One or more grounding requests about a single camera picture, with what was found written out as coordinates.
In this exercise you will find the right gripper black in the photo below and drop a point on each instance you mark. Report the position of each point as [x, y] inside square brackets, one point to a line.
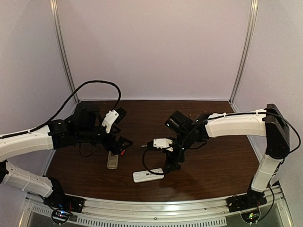
[173, 156]

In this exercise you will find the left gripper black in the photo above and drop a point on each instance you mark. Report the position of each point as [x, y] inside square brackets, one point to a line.
[116, 144]

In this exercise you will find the grey remote control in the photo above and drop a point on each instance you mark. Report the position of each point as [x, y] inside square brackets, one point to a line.
[112, 161]

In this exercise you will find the white remote control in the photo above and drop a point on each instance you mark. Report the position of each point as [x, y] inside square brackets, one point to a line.
[145, 176]

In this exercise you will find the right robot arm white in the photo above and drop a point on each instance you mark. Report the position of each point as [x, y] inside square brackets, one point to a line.
[267, 122]

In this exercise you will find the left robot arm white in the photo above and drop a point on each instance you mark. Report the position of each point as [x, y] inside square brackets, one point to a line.
[84, 126]

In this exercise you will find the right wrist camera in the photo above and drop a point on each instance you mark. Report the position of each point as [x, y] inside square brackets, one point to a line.
[161, 143]

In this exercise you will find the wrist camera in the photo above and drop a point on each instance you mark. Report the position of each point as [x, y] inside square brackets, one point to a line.
[161, 143]
[112, 117]

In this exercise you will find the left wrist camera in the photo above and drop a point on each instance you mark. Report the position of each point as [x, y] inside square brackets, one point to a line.
[112, 117]

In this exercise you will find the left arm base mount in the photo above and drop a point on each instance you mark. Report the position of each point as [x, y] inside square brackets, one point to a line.
[65, 202]

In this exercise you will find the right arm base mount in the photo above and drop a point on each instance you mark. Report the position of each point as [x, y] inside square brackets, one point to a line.
[245, 201]

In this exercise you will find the aluminium front rail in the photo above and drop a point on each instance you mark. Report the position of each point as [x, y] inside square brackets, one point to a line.
[200, 213]

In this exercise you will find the left aluminium frame post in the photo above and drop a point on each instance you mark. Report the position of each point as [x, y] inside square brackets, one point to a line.
[61, 46]

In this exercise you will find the aluminium frame post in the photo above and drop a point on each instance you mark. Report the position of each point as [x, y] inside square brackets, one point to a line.
[61, 46]
[246, 48]

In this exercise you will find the right aluminium frame post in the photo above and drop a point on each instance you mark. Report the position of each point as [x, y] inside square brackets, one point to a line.
[246, 48]

